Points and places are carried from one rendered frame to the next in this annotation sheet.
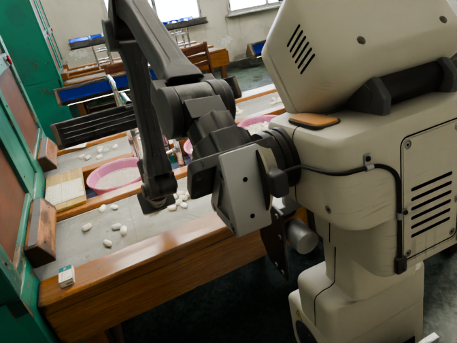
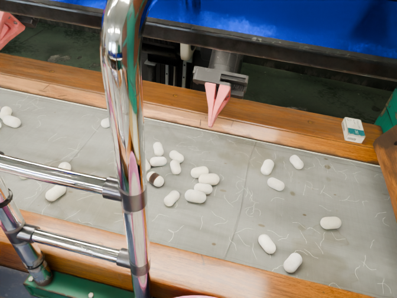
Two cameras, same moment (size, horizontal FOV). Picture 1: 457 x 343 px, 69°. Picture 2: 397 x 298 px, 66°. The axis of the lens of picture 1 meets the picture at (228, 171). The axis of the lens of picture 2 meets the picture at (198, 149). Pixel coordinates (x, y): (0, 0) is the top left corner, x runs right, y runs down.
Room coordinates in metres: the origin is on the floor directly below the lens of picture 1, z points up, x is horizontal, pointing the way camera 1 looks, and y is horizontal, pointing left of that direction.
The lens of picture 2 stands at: (1.32, 0.45, 1.17)
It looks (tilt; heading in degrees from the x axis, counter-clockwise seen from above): 43 degrees down; 209
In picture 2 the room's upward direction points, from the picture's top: 7 degrees clockwise
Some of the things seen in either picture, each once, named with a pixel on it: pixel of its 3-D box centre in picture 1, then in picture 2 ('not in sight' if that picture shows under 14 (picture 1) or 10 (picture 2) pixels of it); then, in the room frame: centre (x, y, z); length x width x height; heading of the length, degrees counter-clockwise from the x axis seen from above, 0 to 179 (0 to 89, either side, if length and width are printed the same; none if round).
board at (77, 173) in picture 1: (64, 188); not in sight; (1.20, 0.67, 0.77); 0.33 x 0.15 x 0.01; 20
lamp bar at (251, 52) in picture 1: (296, 39); not in sight; (1.94, -0.50, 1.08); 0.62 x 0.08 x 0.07; 110
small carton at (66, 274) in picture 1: (66, 275); (352, 129); (0.68, 0.48, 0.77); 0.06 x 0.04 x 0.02; 20
